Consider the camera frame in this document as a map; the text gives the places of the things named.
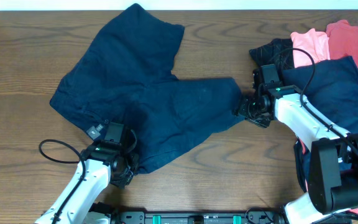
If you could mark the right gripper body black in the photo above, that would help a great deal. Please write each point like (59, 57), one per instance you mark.
(252, 111)

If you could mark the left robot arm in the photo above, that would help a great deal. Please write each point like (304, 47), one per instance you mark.
(102, 163)

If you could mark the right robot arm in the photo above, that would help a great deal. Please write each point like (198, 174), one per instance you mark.
(333, 170)

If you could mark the navy blue shorts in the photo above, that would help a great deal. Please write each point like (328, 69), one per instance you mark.
(126, 77)

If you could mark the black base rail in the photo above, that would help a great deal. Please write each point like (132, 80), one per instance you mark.
(197, 217)

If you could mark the black patterned garment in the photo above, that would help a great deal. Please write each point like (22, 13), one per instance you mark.
(276, 52)

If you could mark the navy blue garment in pile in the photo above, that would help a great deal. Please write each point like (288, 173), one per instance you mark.
(333, 89)

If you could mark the red garment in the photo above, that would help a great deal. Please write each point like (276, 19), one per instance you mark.
(343, 40)

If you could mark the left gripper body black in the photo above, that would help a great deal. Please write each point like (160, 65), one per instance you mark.
(128, 167)

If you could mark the pink garment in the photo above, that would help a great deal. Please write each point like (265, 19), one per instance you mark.
(314, 43)

